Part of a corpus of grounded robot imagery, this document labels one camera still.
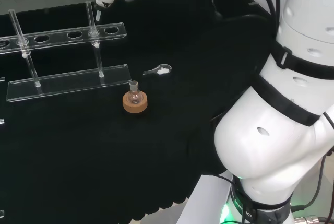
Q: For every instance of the clear funnel stand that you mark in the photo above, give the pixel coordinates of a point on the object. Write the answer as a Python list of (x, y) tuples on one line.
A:
[(78, 80)]

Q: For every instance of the glass weighing funnel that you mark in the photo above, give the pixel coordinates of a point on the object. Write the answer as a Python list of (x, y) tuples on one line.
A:
[(161, 70)]

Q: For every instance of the small round-bottom glass flask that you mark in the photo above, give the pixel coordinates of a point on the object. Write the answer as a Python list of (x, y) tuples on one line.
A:
[(135, 96)]

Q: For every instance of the grey tape strip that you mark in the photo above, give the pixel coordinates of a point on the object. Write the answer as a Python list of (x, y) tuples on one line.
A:
[(253, 3)]

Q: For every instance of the black cloth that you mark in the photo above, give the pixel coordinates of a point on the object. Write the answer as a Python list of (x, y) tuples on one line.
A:
[(104, 156)]

